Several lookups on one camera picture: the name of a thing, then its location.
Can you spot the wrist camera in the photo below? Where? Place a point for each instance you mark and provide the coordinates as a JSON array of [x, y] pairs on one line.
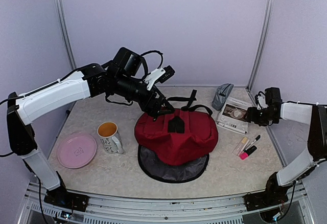
[[158, 75], [260, 100]]

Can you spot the left aluminium frame post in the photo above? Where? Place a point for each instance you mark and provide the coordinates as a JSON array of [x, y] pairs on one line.
[[64, 32]]

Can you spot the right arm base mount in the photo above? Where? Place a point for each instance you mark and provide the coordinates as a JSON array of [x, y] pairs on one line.
[[260, 200]]

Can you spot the grey pencil pouch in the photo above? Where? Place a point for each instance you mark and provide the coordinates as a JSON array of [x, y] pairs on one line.
[[221, 95]]

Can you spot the black white marker pen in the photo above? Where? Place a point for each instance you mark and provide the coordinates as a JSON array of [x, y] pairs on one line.
[[252, 143]]

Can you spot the pink plate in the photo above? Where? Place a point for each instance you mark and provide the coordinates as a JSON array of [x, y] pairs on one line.
[[77, 150]]

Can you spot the white patterned mug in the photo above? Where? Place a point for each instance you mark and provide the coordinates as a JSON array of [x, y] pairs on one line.
[[110, 138]]

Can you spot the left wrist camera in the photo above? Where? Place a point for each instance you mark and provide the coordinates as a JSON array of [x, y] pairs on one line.
[[158, 75]]

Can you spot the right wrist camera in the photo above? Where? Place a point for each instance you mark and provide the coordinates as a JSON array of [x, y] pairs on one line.
[[260, 100]]

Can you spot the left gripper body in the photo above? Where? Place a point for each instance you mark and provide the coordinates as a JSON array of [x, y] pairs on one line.
[[146, 105]]

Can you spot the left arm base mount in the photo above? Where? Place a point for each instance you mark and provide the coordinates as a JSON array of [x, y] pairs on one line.
[[73, 201]]

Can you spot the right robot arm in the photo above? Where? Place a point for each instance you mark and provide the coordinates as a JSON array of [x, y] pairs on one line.
[[303, 123]]

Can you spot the right aluminium frame post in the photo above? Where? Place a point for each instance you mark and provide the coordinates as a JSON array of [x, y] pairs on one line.
[[261, 44]]

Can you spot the front aluminium rail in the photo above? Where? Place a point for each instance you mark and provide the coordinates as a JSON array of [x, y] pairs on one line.
[[113, 209]]

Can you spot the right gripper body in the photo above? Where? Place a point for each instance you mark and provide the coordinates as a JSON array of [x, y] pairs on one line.
[[260, 118]]

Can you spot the pink highlighter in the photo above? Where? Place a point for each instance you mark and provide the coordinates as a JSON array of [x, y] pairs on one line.
[[248, 152]]

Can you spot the red backpack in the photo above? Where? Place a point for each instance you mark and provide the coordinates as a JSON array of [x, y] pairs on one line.
[[175, 147]]

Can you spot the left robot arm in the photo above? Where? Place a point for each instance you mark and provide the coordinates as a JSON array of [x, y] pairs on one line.
[[127, 75]]

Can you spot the white magazine booklet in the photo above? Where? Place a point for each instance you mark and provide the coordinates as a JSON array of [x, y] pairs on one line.
[[232, 116]]

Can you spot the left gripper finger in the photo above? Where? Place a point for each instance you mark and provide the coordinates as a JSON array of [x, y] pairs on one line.
[[165, 104], [162, 112]]

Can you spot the aluminium frame post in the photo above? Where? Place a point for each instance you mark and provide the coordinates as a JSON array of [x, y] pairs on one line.
[[64, 32], [261, 44]]

